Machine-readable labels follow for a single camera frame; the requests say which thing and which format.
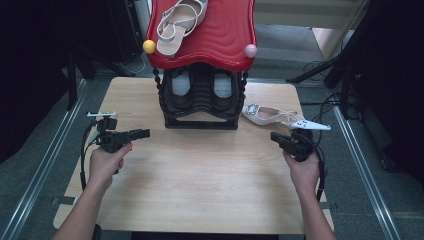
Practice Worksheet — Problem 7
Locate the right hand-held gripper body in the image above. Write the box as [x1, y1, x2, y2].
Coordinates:
[286, 119, 332, 163]

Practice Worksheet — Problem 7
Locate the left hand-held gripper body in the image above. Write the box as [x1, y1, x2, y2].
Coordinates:
[86, 111, 130, 155]

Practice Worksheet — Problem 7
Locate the white strappy heeled sandal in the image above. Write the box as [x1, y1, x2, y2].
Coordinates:
[241, 103, 306, 130]
[155, 0, 209, 57]

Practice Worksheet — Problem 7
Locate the black leather shoe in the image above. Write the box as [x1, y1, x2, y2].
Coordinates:
[209, 68, 240, 110]
[167, 68, 198, 110]

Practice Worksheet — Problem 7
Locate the red and black shoe rack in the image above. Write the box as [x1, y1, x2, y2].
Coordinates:
[145, 0, 258, 131]

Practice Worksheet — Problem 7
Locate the person's right hand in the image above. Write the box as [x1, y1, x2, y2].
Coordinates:
[282, 151, 322, 199]

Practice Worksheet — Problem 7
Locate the person's left hand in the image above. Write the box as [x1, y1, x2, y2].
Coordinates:
[87, 142, 134, 192]

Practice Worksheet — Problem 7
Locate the dark stand leg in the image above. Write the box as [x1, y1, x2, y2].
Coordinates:
[64, 46, 138, 111]

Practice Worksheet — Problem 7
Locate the black metal stand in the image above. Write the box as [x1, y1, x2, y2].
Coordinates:
[285, 0, 384, 121]

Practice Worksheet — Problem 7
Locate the yellow ball knob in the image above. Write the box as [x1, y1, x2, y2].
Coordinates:
[142, 39, 157, 55]

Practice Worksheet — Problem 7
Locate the pink ball knob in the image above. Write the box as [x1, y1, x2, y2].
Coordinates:
[244, 44, 258, 59]

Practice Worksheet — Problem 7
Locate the left hand-held gripper black cable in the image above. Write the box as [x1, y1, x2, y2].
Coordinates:
[79, 119, 101, 192]

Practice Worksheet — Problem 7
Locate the hand-held gripper black cable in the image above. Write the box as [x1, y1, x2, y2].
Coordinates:
[79, 119, 101, 192]
[301, 132, 327, 203]

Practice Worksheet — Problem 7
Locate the right hand-held gripper black cable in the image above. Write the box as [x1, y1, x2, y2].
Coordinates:
[301, 132, 327, 203]

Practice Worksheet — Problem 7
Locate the tangle of black floor cables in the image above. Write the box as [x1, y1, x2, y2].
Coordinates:
[301, 59, 363, 151]

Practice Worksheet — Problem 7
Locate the thin white floor cable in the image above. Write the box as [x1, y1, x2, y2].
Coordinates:
[119, 53, 148, 76]

